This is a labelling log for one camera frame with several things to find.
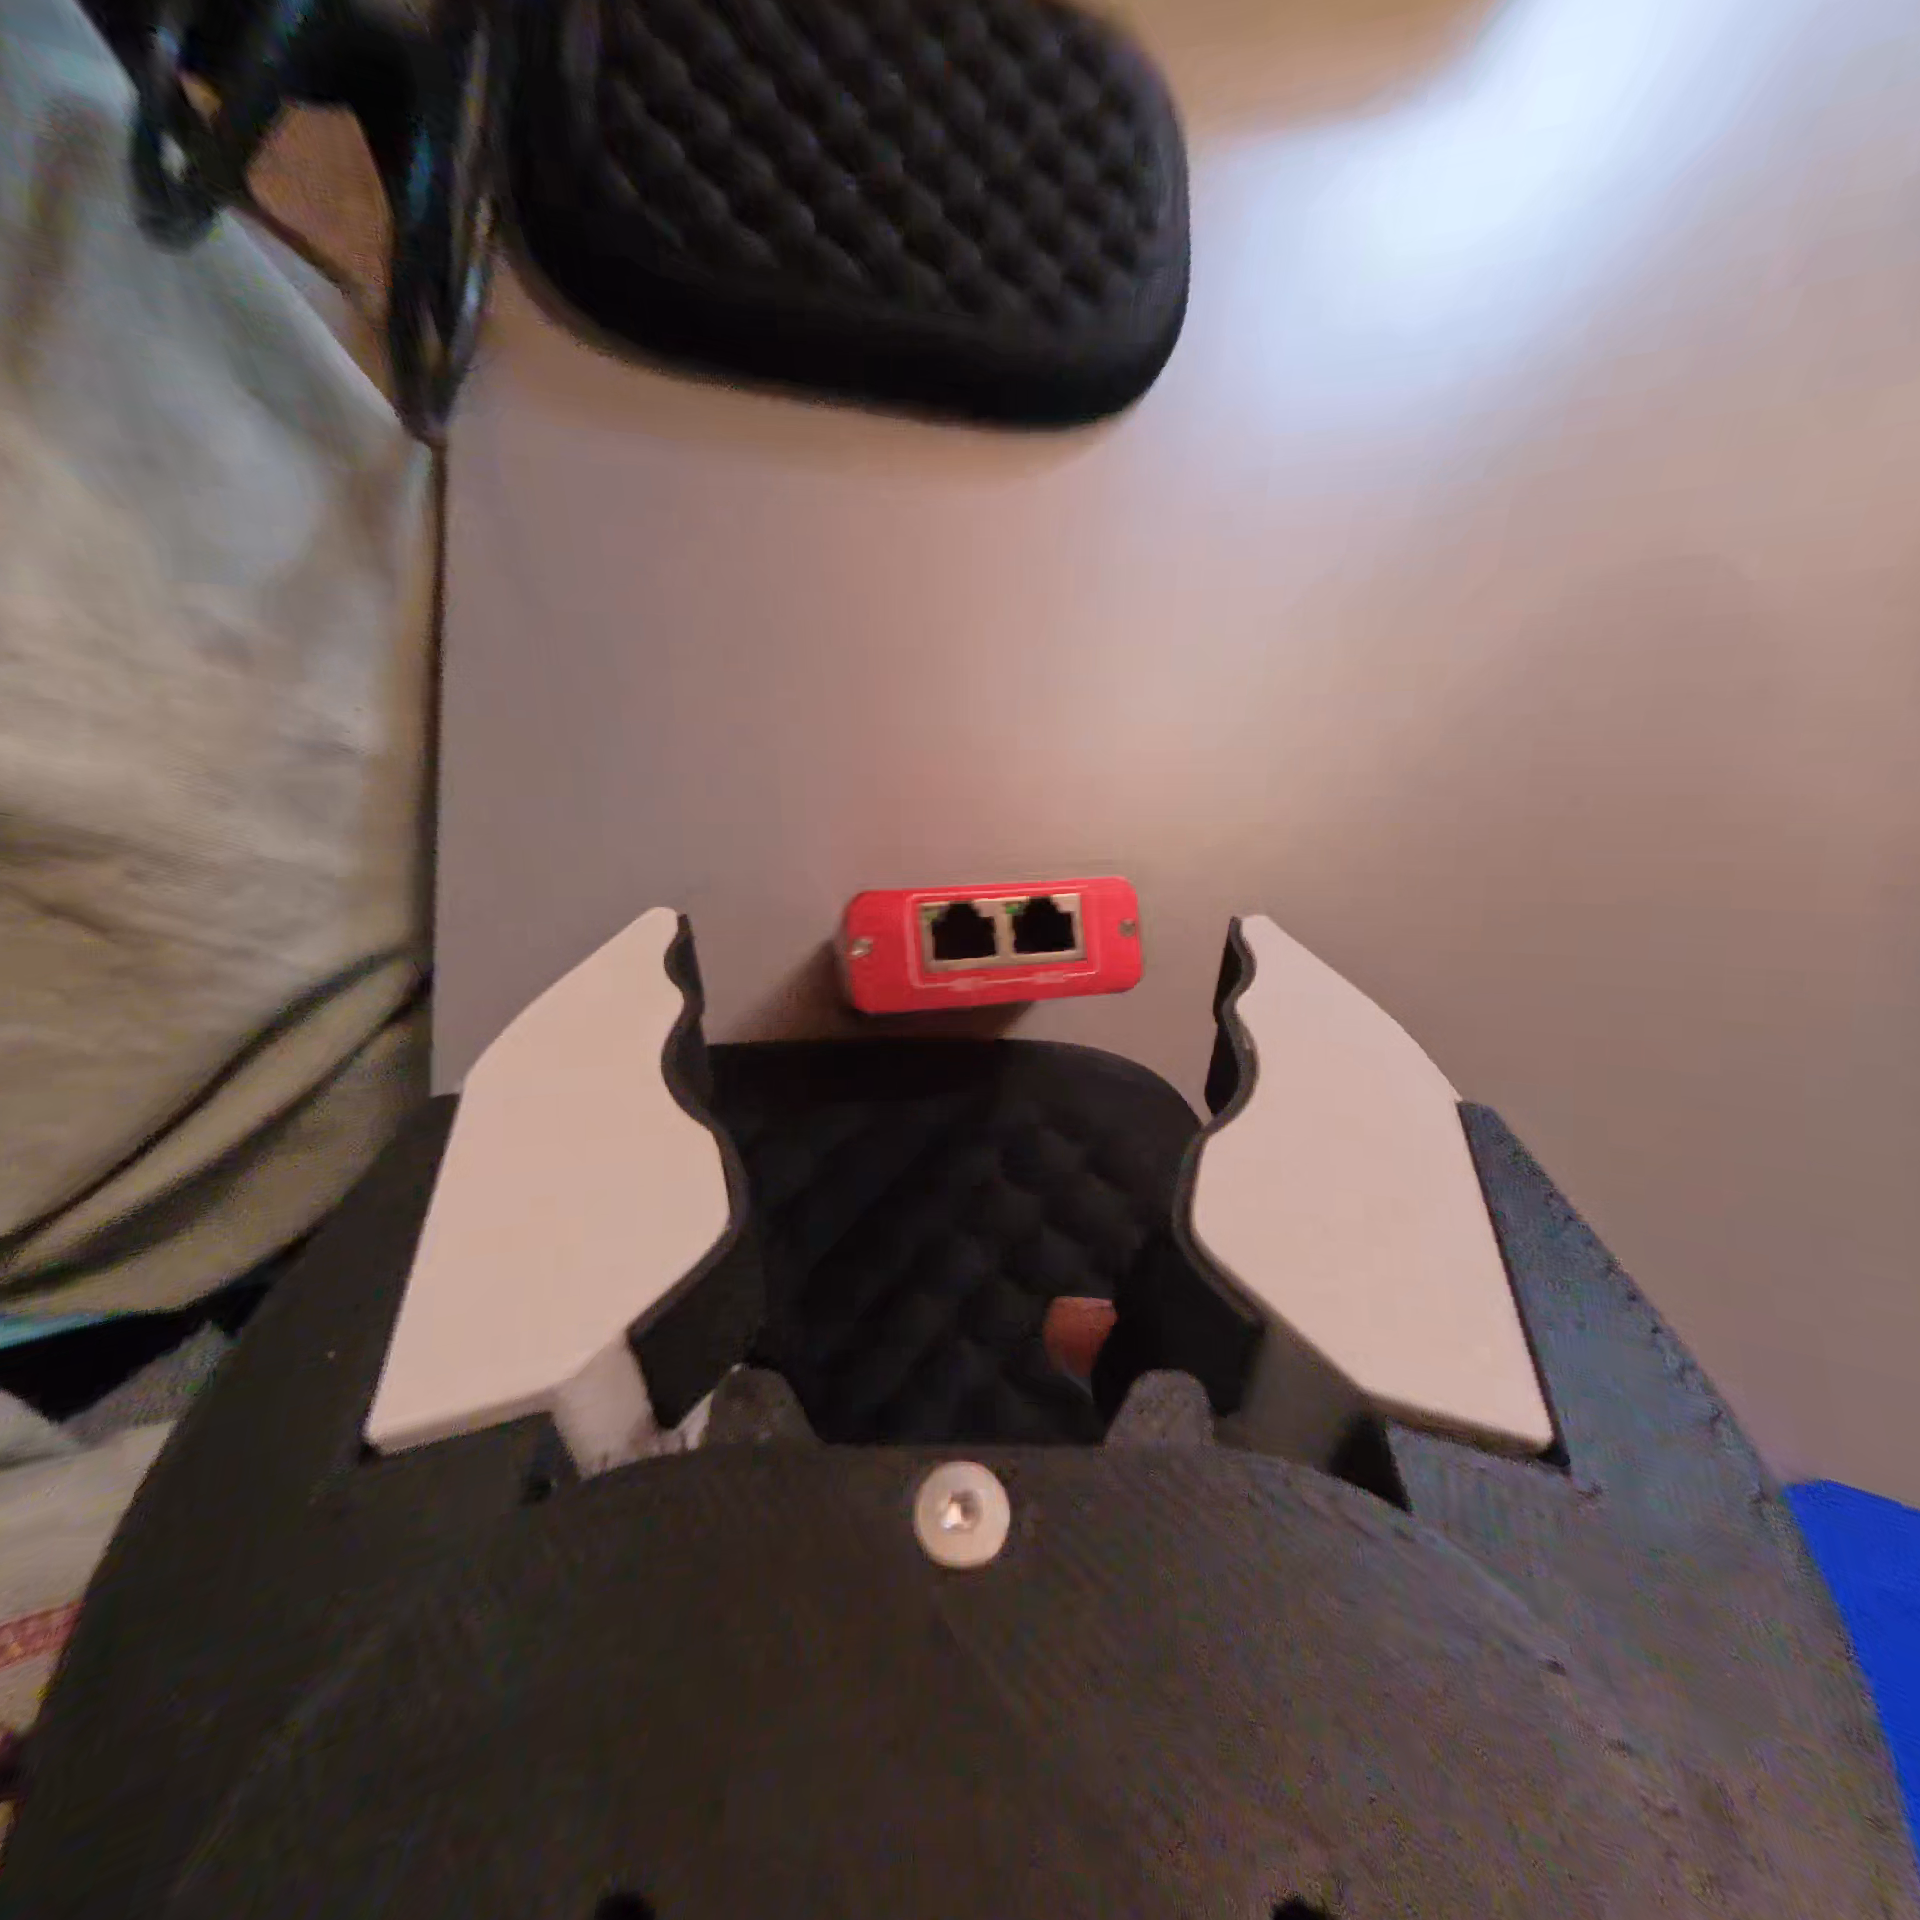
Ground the blue plastic bin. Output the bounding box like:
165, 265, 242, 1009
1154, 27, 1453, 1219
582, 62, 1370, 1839
1783, 1475, 1920, 1801

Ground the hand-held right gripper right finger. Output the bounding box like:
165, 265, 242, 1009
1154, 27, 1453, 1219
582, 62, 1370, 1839
1170, 911, 1557, 1488

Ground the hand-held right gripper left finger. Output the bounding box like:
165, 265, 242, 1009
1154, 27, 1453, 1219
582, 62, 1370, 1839
364, 902, 767, 1464

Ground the red network switch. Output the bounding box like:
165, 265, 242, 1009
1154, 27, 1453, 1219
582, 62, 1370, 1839
836, 873, 1143, 1016

